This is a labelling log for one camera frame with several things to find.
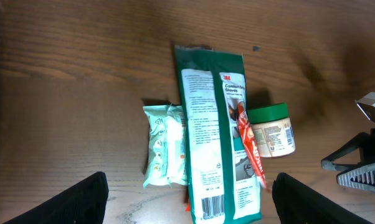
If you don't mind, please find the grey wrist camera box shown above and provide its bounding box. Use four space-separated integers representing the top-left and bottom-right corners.
355 92 375 123

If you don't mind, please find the teal packet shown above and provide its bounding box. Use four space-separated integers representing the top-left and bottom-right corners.
143 105 188 187

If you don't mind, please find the small red sachet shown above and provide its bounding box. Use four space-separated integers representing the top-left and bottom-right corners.
237 101 270 193

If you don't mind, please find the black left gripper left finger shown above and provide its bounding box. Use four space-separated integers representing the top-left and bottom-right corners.
8 172 109 224

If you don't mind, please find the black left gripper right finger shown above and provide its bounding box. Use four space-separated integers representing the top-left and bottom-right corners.
272 172 371 224

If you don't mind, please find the green lid spice jar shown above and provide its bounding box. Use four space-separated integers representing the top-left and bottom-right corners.
247 103 296 158

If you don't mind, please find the white green packet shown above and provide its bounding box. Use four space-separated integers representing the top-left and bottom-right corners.
174 45 262 223

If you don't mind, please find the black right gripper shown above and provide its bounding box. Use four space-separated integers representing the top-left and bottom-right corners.
321 128 375 193

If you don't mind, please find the red snack packet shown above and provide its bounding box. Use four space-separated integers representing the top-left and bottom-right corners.
185 201 191 212

